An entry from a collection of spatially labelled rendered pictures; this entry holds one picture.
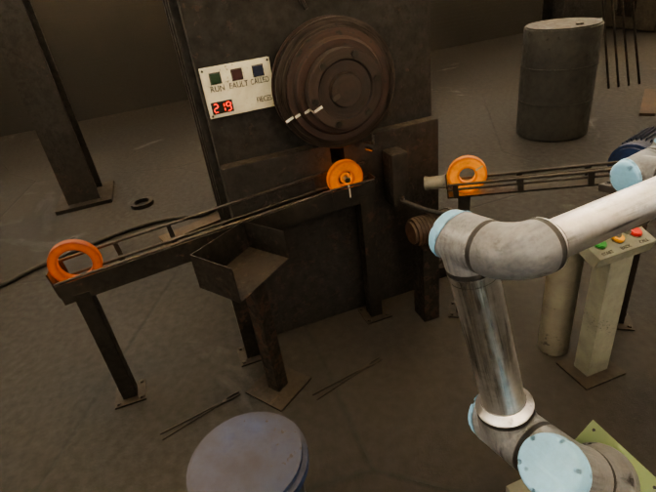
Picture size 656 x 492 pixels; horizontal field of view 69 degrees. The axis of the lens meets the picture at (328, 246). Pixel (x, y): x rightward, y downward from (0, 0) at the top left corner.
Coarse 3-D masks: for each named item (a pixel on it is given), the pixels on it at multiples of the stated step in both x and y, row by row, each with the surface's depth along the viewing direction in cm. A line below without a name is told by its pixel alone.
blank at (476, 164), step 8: (456, 160) 192; (464, 160) 190; (472, 160) 190; (480, 160) 190; (456, 168) 193; (464, 168) 192; (472, 168) 191; (480, 168) 191; (448, 176) 195; (456, 176) 194; (480, 176) 192; (472, 184) 195; (480, 184) 194
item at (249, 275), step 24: (216, 240) 170; (240, 240) 180; (264, 240) 177; (192, 264) 164; (216, 264) 155; (240, 264) 176; (264, 264) 173; (216, 288) 162; (240, 288) 164; (264, 288) 177; (264, 312) 180; (264, 336) 184; (264, 360) 193; (264, 384) 204; (288, 384) 202
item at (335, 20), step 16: (336, 16) 166; (304, 32) 165; (368, 32) 172; (288, 48) 165; (384, 48) 177; (288, 64) 168; (288, 112) 175; (384, 112) 188; (368, 128) 189; (320, 144) 185; (336, 144) 187
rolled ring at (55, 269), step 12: (72, 240) 174; (84, 240) 176; (60, 252) 173; (84, 252) 175; (96, 252) 177; (48, 264) 173; (96, 264) 179; (60, 276) 177; (72, 276) 179; (84, 276) 180
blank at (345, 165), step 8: (344, 160) 195; (336, 168) 194; (344, 168) 196; (352, 168) 197; (360, 168) 198; (328, 176) 196; (336, 176) 196; (352, 176) 199; (360, 176) 200; (328, 184) 198; (336, 184) 198; (344, 184) 201
